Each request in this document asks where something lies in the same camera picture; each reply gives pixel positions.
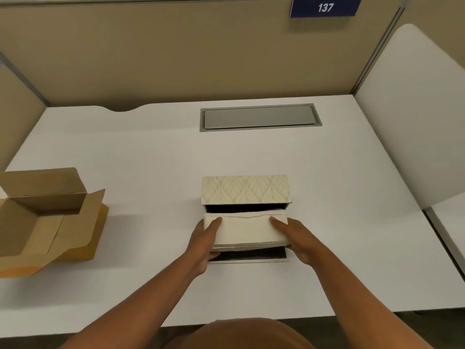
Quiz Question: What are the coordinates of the beige cubicle partition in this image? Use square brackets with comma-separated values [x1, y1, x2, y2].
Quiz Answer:
[0, 0, 465, 171]

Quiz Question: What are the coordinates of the white desk divider panel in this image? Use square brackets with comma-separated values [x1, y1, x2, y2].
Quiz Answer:
[354, 24, 465, 210]

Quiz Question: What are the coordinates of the open brown cardboard box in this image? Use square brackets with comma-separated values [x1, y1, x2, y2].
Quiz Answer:
[0, 167, 109, 278]

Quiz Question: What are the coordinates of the person's right forearm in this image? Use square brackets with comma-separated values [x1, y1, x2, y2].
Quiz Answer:
[308, 243, 434, 349]

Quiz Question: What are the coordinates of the blue number sign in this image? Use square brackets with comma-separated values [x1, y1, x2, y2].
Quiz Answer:
[289, 0, 363, 19]

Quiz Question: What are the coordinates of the white tissue stack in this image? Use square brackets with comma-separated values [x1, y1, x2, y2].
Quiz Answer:
[203, 210, 290, 250]

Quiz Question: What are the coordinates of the patterned cream tissue box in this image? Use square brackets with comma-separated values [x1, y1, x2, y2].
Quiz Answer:
[201, 175, 291, 264]

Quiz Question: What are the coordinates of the person's left hand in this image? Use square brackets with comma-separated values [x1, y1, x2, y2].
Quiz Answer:
[185, 216, 223, 277]

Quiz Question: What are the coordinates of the person's left forearm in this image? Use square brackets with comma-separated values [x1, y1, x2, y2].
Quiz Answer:
[60, 247, 208, 349]

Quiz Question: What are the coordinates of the person's brown clothed body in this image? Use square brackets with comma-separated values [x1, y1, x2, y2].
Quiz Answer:
[174, 317, 316, 349]

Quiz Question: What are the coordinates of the grey desk cable hatch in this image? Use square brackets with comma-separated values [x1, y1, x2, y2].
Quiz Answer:
[199, 103, 323, 133]

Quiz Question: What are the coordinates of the person's right hand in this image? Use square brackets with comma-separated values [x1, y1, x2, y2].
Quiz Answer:
[269, 216, 329, 266]

